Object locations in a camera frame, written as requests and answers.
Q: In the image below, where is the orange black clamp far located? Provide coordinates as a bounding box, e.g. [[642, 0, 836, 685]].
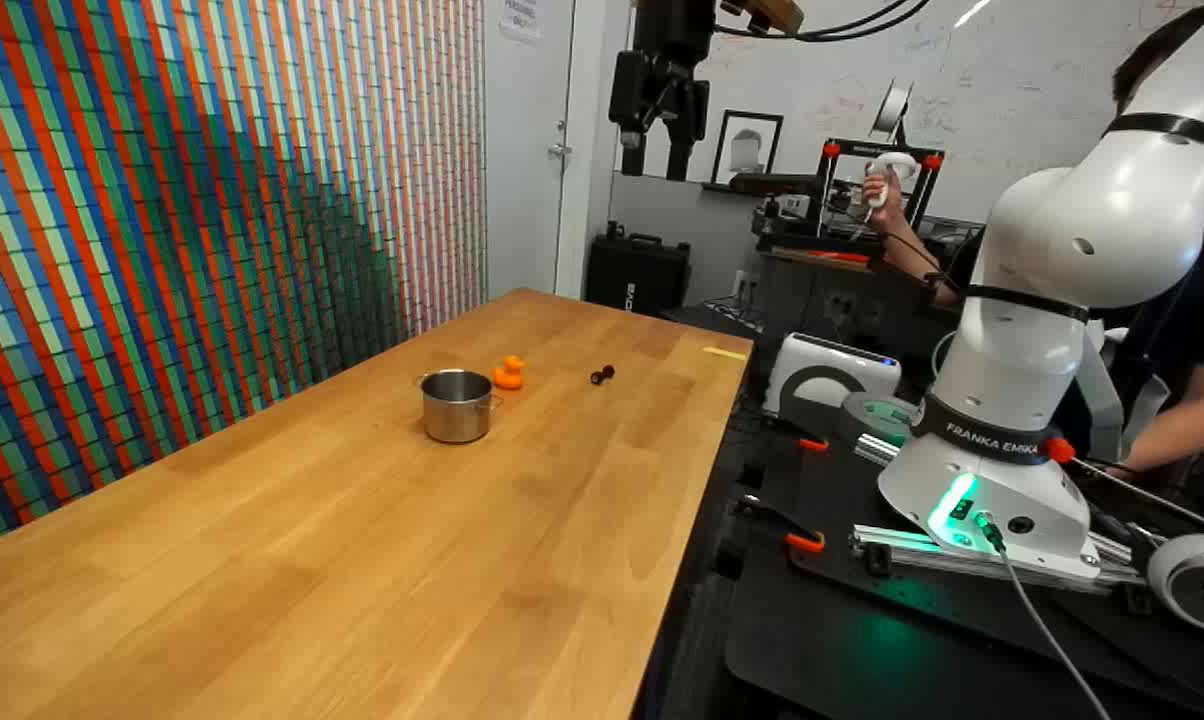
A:
[[766, 418, 831, 454]]

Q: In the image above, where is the orange toy object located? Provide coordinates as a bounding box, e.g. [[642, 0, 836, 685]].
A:
[[493, 357, 530, 390]]

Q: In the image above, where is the orange black clamp near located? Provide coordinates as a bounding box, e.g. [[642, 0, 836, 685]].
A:
[[740, 494, 830, 555]]

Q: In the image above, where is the grey cable on base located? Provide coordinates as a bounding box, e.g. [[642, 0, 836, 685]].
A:
[[981, 523, 1113, 720]]

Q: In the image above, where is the person's raised hand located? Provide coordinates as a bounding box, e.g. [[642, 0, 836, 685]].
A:
[[866, 167, 908, 236]]

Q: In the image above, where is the framed portrait picture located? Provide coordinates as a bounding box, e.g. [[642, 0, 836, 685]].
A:
[[712, 110, 786, 182]]

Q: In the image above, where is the black orange 3D printer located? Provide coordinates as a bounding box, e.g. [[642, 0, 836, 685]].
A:
[[814, 137, 944, 250]]

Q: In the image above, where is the silver metal pot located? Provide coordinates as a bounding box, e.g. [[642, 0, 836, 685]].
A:
[[419, 366, 493, 445]]

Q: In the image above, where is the black case on floor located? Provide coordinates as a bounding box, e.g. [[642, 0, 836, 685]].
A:
[[584, 232, 691, 314]]

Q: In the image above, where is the person's forearm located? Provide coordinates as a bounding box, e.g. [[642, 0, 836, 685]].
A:
[[883, 221, 961, 312]]

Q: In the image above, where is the white grey device box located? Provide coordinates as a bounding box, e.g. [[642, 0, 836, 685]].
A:
[[759, 330, 900, 417]]

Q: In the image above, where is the orange black clamp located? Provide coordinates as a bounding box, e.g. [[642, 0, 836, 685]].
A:
[[740, 494, 830, 555], [766, 418, 831, 454]]

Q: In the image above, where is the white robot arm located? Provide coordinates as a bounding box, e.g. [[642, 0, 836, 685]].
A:
[[877, 21, 1204, 567]]

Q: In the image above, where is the black camera on stand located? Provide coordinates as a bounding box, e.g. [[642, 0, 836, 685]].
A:
[[609, 0, 717, 178]]

